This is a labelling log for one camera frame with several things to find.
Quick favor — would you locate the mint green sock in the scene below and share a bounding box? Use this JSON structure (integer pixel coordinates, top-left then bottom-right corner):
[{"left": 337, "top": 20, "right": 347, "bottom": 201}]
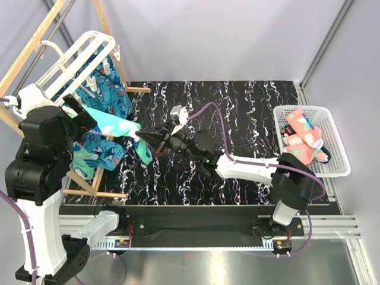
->
[
  {"left": 84, "top": 106, "right": 152, "bottom": 165},
  {"left": 72, "top": 142, "right": 98, "bottom": 181}
]

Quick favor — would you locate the white plastic clip hanger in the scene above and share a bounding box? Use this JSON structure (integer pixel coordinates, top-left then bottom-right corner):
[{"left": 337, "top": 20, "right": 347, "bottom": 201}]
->
[{"left": 35, "top": 30, "right": 120, "bottom": 106}]

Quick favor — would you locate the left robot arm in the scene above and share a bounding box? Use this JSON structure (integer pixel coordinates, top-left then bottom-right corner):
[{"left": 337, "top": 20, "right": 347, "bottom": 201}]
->
[{"left": 1, "top": 95, "right": 128, "bottom": 284}]

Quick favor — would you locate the white cable duct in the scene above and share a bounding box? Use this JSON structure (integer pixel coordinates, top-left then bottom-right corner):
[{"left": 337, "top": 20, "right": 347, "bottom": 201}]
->
[{"left": 92, "top": 238, "right": 274, "bottom": 252}]

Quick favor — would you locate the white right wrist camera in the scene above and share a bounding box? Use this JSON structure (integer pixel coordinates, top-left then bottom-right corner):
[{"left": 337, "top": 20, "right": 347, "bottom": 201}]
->
[{"left": 170, "top": 105, "right": 188, "bottom": 135}]

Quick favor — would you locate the blue sea-print sock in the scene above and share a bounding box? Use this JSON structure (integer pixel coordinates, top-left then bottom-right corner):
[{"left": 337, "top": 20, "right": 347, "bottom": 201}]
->
[{"left": 56, "top": 44, "right": 134, "bottom": 172}]

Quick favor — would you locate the metal hanging rod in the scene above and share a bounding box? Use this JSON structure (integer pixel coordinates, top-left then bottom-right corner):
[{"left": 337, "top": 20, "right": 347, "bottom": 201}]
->
[{"left": 12, "top": 0, "right": 76, "bottom": 96}]

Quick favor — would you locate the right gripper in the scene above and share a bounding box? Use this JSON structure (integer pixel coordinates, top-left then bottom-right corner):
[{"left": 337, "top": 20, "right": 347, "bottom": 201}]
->
[{"left": 137, "top": 119, "right": 201, "bottom": 163}]

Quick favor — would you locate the wooden drying rack frame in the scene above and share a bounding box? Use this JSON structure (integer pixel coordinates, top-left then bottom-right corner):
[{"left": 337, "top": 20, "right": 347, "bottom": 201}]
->
[{"left": 0, "top": 0, "right": 153, "bottom": 200}]

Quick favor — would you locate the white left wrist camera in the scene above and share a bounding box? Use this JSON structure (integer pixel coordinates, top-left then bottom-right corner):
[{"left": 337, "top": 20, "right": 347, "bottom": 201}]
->
[{"left": 2, "top": 84, "right": 55, "bottom": 119}]

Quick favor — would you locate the coral pink sock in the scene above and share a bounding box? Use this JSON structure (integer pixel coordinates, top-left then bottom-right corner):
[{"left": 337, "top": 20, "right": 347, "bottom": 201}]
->
[
  {"left": 286, "top": 108, "right": 324, "bottom": 149},
  {"left": 283, "top": 134, "right": 319, "bottom": 165}
]

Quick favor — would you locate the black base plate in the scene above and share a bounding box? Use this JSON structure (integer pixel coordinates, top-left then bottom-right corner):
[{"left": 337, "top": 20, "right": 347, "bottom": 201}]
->
[{"left": 59, "top": 204, "right": 303, "bottom": 249}]

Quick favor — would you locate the white plastic basket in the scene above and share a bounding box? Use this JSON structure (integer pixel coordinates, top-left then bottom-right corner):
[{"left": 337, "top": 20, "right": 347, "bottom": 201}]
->
[{"left": 273, "top": 105, "right": 351, "bottom": 178}]

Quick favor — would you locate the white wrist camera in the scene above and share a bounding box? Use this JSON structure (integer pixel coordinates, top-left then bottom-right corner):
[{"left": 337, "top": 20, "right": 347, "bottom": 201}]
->
[
  {"left": 2, "top": 84, "right": 55, "bottom": 119},
  {"left": 170, "top": 105, "right": 188, "bottom": 135}
]

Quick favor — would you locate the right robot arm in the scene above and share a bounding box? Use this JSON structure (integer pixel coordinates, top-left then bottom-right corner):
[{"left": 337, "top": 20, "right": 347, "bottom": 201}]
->
[{"left": 137, "top": 123, "right": 315, "bottom": 238}]

